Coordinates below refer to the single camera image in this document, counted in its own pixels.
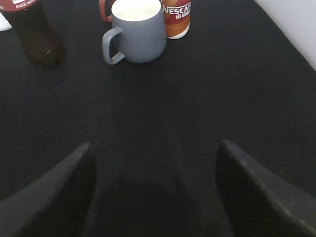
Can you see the cola bottle red label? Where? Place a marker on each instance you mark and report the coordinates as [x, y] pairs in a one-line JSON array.
[[38, 40]]

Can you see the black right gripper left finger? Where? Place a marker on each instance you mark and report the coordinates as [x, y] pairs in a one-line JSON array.
[[56, 204]]

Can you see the grey ceramic mug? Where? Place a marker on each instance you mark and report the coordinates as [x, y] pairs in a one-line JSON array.
[[138, 32]]

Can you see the Nescafe coffee can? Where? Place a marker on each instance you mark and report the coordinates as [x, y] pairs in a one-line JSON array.
[[177, 16]]

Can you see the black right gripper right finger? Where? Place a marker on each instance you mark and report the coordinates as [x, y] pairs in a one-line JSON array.
[[259, 203]]

